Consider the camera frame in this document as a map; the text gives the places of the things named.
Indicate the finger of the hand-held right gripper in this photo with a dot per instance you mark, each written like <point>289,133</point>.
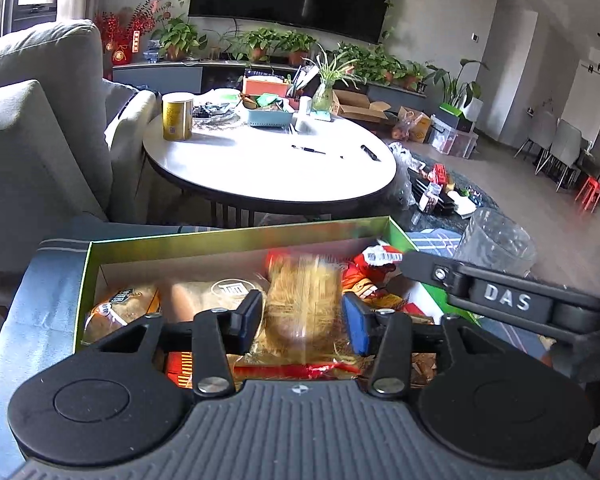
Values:
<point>427,270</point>

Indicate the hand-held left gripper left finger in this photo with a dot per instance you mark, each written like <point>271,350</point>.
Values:
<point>247,320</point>

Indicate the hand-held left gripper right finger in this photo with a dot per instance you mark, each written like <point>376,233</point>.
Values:
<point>357,325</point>

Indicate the shiny red snack bag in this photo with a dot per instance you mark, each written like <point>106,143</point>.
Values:
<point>365,280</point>

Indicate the yellow snack packet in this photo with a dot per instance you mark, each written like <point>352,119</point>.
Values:
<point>305,310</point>

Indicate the green cardboard box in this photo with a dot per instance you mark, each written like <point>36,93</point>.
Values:
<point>205,260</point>

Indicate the red yellow snack bag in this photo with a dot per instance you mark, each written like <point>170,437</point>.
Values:
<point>180,370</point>

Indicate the yellow label pastry packet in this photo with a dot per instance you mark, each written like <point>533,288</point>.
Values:
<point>120,310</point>

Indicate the glass pitcher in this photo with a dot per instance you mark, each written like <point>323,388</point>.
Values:
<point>495,240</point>

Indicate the small clear bottle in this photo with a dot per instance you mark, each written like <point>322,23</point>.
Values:
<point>430,199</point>

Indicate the dark round low table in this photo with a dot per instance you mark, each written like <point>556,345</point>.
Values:
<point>485,200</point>

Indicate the plastic bag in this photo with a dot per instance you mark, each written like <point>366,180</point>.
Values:
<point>405,175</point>

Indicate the clear storage bin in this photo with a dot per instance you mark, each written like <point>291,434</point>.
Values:
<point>455,142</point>

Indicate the black marker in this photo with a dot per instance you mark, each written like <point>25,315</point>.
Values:
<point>370,152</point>

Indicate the red plastic stool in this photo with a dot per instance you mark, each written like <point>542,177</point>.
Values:
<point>590,192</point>

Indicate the yellow carton with plastic bag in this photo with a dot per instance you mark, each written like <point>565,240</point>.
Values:
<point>412,125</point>

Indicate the white round table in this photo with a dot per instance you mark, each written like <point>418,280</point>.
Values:
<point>270,175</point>

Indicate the black box green lid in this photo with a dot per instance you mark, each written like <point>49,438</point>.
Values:
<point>455,120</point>

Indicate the dining chairs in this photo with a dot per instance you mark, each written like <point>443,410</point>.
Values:
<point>560,150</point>

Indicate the large leaf plant white pot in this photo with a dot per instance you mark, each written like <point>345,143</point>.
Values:
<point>467,105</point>

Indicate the black pen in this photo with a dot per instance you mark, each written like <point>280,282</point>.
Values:
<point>307,149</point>

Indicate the open cardboard box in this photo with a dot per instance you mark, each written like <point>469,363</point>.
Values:
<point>360,107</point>

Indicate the spider plant in glass vase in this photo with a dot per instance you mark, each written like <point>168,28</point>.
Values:
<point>325,95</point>

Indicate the blue plastic basket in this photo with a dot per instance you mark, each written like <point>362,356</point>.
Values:
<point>267,117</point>

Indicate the white cup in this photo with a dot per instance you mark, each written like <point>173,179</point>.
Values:
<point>305,106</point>

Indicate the cluster of potted plants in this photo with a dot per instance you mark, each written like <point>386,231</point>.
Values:
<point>380,67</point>

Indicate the yellow tin can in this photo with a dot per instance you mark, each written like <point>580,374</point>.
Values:
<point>177,120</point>

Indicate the orange box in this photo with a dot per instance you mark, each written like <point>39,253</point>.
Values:
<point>262,87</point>

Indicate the potted green plant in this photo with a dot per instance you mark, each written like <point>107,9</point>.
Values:
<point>177,40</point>
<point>257,45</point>
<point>295,47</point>

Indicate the grey armchair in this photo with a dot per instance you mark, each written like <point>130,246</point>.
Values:
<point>35,160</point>

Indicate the red berry decoration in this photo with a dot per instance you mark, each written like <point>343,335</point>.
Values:
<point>122,50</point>

